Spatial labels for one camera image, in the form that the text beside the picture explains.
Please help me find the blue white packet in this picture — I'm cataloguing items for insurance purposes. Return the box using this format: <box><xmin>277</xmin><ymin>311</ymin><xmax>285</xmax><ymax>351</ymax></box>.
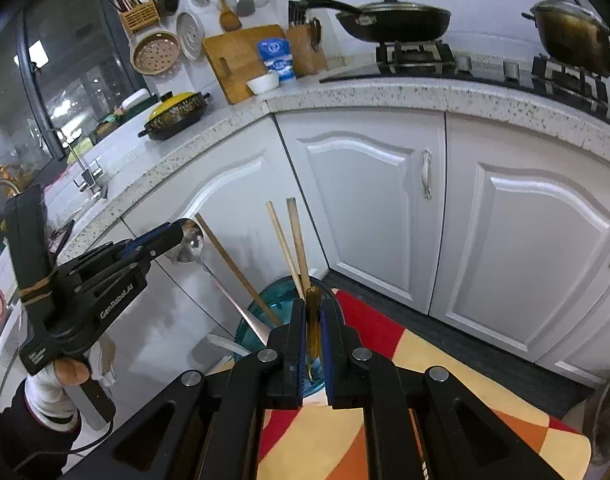
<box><xmin>257</xmin><ymin>37</ymin><xmax>297</xmax><ymax>83</ymax></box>

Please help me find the dark wok with lid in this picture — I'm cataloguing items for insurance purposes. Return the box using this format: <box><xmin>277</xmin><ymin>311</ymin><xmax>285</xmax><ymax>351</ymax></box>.
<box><xmin>522</xmin><ymin>0</ymin><xmax>610</xmax><ymax>78</ymax></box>

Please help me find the bamboo chopstick basket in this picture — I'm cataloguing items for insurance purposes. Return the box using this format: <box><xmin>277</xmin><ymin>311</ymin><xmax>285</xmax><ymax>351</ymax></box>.
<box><xmin>112</xmin><ymin>0</ymin><xmax>161</xmax><ymax>33</ymax></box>

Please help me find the black burner grate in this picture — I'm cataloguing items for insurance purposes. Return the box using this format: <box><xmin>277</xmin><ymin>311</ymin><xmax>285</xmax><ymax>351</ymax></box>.
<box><xmin>375</xmin><ymin>40</ymin><xmax>456</xmax><ymax>73</ymax></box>
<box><xmin>530</xmin><ymin>55</ymin><xmax>610</xmax><ymax>111</ymax></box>

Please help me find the orange yellow red checked blanket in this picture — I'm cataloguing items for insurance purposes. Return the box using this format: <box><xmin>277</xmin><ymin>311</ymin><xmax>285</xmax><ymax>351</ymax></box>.
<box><xmin>257</xmin><ymin>287</ymin><xmax>593</xmax><ymax>480</ymax></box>

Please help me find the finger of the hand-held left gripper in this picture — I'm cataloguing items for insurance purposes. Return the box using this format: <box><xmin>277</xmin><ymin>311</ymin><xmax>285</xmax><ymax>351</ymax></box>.
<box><xmin>126</xmin><ymin>235</ymin><xmax>184</xmax><ymax>274</ymax></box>
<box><xmin>116</xmin><ymin>221</ymin><xmax>186</xmax><ymax>256</ymax></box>

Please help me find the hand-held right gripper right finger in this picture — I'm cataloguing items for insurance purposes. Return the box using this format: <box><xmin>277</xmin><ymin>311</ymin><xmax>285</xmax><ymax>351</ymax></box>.
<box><xmin>319</xmin><ymin>296</ymin><xmax>578</xmax><ymax>480</ymax></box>

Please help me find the white ceramic spoon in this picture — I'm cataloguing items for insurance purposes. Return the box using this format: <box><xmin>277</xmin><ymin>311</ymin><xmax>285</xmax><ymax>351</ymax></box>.
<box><xmin>203</xmin><ymin>332</ymin><xmax>236</xmax><ymax>358</ymax></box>

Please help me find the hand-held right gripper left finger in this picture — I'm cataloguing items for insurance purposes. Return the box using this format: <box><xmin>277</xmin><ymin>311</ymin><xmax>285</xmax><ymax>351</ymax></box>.
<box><xmin>60</xmin><ymin>297</ymin><xmax>308</xmax><ymax>480</ymax></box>

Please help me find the black cable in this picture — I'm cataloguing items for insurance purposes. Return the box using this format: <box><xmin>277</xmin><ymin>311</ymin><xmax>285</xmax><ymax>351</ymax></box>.
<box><xmin>12</xmin><ymin>417</ymin><xmax>116</xmax><ymax>471</ymax></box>

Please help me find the trash bin with black bag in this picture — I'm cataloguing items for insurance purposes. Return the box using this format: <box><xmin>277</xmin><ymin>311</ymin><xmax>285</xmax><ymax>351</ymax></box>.
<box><xmin>560</xmin><ymin>367</ymin><xmax>610</xmax><ymax>468</ymax></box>

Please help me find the black frying pan with lid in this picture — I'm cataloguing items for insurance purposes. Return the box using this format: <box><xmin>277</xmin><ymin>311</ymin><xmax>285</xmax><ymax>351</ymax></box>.
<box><xmin>302</xmin><ymin>0</ymin><xmax>452</xmax><ymax>43</ymax></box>

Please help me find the metal spoon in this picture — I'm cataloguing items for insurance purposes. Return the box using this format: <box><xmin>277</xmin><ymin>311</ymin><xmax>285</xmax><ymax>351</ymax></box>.
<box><xmin>165</xmin><ymin>217</ymin><xmax>268</xmax><ymax>348</ymax></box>

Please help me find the round metal steamer plate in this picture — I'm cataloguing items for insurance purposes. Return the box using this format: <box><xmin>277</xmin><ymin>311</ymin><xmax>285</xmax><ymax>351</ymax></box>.
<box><xmin>176</xmin><ymin>11</ymin><xmax>206</xmax><ymax>61</ymax></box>

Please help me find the yellow black casserole pot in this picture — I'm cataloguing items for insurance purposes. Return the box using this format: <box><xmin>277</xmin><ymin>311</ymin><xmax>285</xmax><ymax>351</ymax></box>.
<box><xmin>138</xmin><ymin>91</ymin><xmax>211</xmax><ymax>141</ymax></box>

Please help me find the wooden knife block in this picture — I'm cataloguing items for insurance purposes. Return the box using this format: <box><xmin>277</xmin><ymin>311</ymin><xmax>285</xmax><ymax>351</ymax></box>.
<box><xmin>286</xmin><ymin>0</ymin><xmax>328</xmax><ymax>78</ymax></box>

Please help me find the floral ceramic utensil holder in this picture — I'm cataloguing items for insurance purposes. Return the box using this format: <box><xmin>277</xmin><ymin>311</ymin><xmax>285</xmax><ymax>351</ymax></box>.
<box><xmin>233</xmin><ymin>275</ymin><xmax>343</xmax><ymax>406</ymax></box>

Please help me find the chrome kitchen faucet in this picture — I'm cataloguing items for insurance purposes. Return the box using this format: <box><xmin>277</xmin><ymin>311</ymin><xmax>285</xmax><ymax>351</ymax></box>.
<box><xmin>55</xmin><ymin>127</ymin><xmax>108</xmax><ymax>196</ymax></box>

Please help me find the speckled stone countertop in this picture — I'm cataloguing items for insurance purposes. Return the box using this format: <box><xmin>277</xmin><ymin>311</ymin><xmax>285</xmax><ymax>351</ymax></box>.
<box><xmin>0</xmin><ymin>72</ymin><xmax>610</xmax><ymax>281</ymax></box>

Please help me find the small white bowl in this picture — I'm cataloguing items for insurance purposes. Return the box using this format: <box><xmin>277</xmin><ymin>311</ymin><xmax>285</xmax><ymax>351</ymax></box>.
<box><xmin>246</xmin><ymin>71</ymin><xmax>280</xmax><ymax>95</ymax></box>

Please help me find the person's left hand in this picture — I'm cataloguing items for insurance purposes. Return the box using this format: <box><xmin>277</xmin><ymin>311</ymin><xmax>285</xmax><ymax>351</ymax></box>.
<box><xmin>25</xmin><ymin>336</ymin><xmax>118</xmax><ymax>432</ymax></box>

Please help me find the dark framed window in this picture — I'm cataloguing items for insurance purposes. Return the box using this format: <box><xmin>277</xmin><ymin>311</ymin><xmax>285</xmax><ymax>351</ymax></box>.
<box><xmin>15</xmin><ymin>0</ymin><xmax>146</xmax><ymax>171</ymax></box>

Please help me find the round bamboo steamer tray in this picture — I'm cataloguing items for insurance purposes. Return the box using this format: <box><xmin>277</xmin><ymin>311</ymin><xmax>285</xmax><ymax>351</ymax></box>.
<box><xmin>131</xmin><ymin>30</ymin><xmax>181</xmax><ymax>75</ymax></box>

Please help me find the person's left forearm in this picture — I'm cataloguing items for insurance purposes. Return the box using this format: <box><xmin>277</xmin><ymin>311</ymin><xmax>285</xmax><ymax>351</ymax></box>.
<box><xmin>0</xmin><ymin>380</ymin><xmax>83</xmax><ymax>480</ymax></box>

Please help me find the wooden cutting board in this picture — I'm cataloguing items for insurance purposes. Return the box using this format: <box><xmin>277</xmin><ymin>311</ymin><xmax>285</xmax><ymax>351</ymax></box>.
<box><xmin>202</xmin><ymin>24</ymin><xmax>288</xmax><ymax>105</ymax></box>

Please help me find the wide bamboo chopstick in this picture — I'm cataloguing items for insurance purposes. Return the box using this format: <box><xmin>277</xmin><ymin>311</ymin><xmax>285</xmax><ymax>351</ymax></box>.
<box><xmin>285</xmin><ymin>197</ymin><xmax>312</xmax><ymax>293</ymax></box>

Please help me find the black glass gas hob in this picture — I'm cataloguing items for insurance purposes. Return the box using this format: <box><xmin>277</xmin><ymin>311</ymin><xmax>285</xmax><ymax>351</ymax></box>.
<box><xmin>319</xmin><ymin>40</ymin><xmax>610</xmax><ymax>121</ymax></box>

